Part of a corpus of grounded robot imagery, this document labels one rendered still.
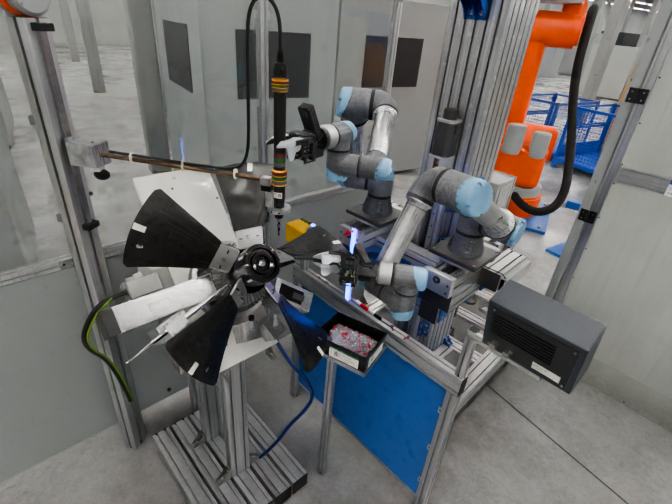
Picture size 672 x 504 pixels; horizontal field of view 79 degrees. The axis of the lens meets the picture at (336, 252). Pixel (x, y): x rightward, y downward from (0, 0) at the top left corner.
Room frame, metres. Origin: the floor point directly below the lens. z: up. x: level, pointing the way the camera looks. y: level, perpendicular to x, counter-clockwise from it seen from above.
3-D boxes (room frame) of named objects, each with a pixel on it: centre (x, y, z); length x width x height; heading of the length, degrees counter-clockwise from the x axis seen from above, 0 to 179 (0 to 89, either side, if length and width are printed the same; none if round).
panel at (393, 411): (1.31, -0.14, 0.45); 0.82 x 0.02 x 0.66; 45
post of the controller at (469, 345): (1.01, -0.45, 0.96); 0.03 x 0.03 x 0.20; 45
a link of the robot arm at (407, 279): (1.09, -0.23, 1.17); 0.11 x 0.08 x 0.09; 82
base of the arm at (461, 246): (1.57, -0.55, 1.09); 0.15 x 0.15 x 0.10
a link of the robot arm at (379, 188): (1.90, -0.18, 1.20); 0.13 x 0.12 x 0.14; 82
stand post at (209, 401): (1.27, 0.51, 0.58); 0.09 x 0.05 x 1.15; 135
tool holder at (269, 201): (1.13, 0.19, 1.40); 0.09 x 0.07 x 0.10; 80
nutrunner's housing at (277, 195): (1.13, 0.18, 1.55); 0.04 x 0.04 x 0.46
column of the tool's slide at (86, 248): (1.25, 0.89, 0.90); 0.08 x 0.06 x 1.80; 170
